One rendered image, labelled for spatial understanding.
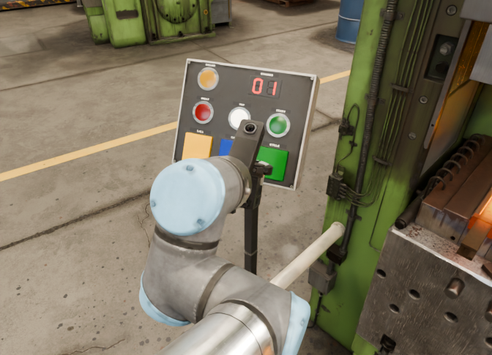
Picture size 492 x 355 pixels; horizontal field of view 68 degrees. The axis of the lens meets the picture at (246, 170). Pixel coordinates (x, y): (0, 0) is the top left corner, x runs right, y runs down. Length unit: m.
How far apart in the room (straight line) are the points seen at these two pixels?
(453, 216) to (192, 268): 0.61
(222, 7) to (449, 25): 5.12
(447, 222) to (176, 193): 0.64
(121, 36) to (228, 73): 4.34
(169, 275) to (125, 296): 1.45
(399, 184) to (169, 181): 0.77
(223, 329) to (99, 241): 1.88
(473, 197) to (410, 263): 0.20
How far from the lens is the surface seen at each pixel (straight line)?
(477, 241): 0.82
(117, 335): 1.83
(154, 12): 5.18
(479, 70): 0.77
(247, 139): 0.64
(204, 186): 0.44
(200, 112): 0.95
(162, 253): 0.49
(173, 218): 0.46
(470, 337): 1.02
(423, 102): 0.98
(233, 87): 0.93
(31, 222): 2.52
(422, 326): 1.07
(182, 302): 0.49
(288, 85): 0.90
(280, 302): 0.45
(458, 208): 0.92
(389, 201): 1.14
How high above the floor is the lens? 1.52
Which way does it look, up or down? 36 degrees down
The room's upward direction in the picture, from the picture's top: straight up
